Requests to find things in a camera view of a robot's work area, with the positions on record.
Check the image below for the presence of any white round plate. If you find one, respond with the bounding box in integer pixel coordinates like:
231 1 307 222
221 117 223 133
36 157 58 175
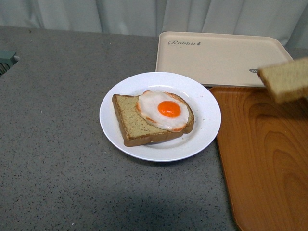
100 72 221 162

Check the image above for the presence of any green table fixture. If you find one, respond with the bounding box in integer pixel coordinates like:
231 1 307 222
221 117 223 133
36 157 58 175
0 50 20 76

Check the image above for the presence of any fried egg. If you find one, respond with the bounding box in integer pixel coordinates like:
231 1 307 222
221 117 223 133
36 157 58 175
136 90 189 132

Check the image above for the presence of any brown wooden tray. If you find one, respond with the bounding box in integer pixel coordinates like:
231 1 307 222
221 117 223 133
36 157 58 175
211 87 308 231

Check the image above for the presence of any bread slice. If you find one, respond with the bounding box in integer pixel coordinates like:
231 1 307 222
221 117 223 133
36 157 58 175
112 94 194 147
258 57 308 104

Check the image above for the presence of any beige rabbit tray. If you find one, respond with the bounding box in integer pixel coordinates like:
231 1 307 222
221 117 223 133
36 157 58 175
156 32 292 87

